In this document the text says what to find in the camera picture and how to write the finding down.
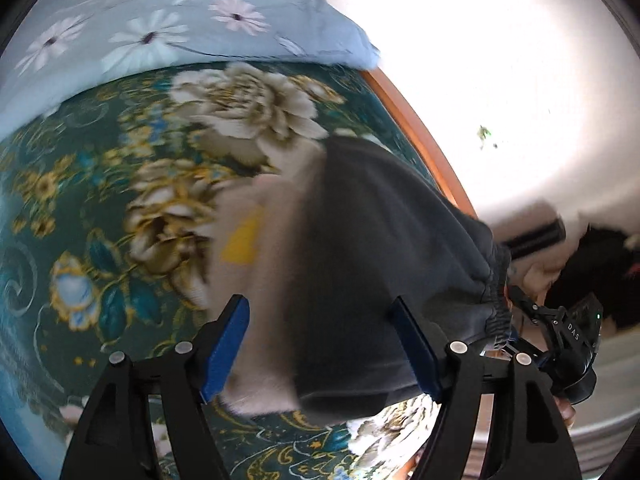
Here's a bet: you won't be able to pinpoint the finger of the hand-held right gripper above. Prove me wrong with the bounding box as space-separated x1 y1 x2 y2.
507 285 558 328
500 341 548 361

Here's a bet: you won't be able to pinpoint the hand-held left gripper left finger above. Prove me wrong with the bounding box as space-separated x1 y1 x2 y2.
60 294 251 480

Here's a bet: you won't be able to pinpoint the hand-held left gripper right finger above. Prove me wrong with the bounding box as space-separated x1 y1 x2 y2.
391 295 583 480

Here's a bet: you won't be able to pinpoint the beige garment with yellow patch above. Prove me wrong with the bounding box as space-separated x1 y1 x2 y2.
205 157 331 416

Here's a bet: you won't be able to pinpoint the dark grey pants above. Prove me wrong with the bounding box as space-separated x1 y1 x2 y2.
287 135 513 418

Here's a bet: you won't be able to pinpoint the person's right hand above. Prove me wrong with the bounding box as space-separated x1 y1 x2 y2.
554 394 576 430

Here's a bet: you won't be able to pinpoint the black cylindrical object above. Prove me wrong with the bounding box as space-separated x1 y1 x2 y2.
502 217 567 261

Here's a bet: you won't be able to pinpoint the person's black clothing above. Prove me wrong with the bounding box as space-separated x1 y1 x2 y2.
547 222 640 333

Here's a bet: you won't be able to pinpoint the teal floral blanket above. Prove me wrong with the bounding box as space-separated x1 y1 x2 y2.
0 62 451 480

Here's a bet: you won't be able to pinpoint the orange wooden bed frame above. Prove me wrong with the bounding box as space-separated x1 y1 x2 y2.
362 67 478 218

